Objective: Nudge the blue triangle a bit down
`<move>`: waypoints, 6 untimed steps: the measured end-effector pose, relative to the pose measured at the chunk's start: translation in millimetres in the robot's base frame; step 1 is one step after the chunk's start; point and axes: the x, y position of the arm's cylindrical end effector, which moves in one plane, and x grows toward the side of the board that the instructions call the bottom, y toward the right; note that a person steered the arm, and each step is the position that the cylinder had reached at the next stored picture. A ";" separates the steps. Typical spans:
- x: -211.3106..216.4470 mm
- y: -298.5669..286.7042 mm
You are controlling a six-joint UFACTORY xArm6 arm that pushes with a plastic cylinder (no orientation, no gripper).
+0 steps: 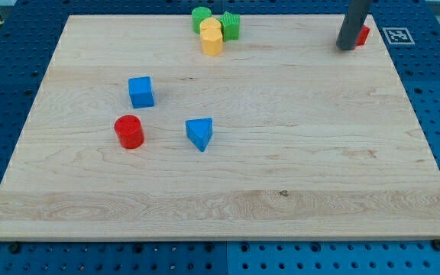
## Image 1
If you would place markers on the black bolt front right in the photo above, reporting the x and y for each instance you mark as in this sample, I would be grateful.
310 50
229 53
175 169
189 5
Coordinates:
436 244

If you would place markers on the blue cube block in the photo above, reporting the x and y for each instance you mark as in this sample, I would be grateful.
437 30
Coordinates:
140 92

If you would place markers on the black bolt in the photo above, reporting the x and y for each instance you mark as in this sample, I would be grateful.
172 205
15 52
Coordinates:
14 248
436 244

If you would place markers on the black bolt front left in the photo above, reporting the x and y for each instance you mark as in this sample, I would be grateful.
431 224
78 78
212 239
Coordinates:
14 248

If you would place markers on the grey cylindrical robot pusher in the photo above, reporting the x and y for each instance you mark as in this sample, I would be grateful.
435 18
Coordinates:
352 24

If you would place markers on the yellow hexagon block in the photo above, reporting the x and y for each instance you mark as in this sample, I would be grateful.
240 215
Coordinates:
212 41

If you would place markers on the wooden board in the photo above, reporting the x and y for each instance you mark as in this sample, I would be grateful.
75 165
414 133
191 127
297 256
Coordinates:
310 143

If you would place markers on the yellow cylinder block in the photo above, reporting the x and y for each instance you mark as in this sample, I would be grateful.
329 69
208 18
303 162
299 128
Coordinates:
210 23

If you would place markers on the green star block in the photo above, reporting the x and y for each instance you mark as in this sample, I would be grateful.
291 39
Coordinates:
230 26

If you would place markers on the red cylinder block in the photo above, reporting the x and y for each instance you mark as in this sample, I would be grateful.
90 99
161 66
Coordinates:
129 131

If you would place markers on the white fiducial marker tag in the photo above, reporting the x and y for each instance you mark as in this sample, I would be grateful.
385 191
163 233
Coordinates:
398 36

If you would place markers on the green cylinder block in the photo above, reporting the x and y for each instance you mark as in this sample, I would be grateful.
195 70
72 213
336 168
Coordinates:
199 14

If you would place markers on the blue triangle block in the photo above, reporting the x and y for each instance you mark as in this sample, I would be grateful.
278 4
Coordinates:
200 132

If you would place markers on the red block behind pusher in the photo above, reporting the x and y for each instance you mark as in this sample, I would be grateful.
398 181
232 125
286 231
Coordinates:
362 37

